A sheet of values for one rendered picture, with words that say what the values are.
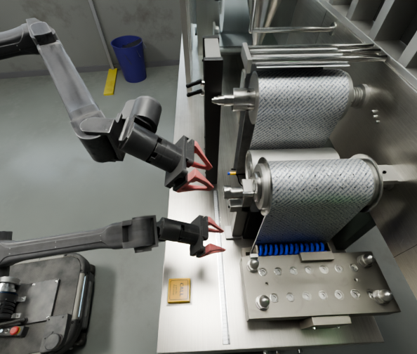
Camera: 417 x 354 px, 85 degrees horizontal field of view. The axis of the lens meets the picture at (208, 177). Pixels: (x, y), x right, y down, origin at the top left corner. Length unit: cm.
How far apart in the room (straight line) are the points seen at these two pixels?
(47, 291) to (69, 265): 17
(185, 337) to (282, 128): 67
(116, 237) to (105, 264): 135
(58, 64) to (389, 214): 88
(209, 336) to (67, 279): 114
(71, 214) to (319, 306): 197
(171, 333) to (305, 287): 41
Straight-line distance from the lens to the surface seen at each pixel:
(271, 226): 65
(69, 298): 170
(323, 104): 70
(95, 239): 62
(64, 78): 62
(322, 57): 70
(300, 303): 74
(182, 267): 86
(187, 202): 97
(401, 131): 71
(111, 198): 222
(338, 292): 79
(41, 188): 261
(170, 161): 44
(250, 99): 68
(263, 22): 109
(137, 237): 59
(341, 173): 61
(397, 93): 74
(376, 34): 85
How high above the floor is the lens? 172
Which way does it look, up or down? 52 degrees down
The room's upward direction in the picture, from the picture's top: straight up
